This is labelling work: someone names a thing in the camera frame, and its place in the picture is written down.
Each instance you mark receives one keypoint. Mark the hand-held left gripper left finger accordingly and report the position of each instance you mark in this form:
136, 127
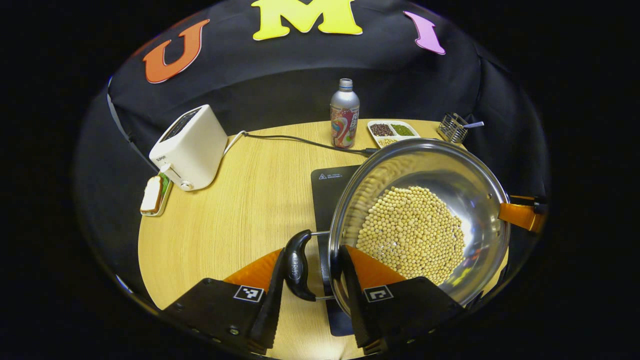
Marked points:
270, 310

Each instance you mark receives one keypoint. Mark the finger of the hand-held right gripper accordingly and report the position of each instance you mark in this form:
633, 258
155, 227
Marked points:
539, 201
520, 216

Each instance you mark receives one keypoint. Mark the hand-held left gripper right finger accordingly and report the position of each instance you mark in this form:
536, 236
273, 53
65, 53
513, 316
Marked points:
352, 300

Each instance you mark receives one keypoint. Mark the stainless steel pot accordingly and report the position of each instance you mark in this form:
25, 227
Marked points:
450, 165

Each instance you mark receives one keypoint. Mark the pile of soybeans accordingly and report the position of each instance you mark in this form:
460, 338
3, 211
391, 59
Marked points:
410, 230

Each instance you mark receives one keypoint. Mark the black induction cooktop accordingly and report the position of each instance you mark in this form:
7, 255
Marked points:
327, 195

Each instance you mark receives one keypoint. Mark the white divided bean tray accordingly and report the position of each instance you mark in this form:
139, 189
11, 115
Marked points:
392, 131

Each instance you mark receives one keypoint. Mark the small green plate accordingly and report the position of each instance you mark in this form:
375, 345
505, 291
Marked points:
167, 187

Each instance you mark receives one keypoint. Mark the toy bread slice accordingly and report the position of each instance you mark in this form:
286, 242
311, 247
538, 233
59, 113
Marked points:
151, 195

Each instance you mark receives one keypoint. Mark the silver drink bottle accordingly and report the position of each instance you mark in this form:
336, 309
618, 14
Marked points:
345, 120

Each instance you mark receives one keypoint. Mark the white toaster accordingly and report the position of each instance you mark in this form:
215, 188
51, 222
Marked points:
195, 145

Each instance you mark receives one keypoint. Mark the black backdrop cloth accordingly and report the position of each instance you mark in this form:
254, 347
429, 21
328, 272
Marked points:
280, 75

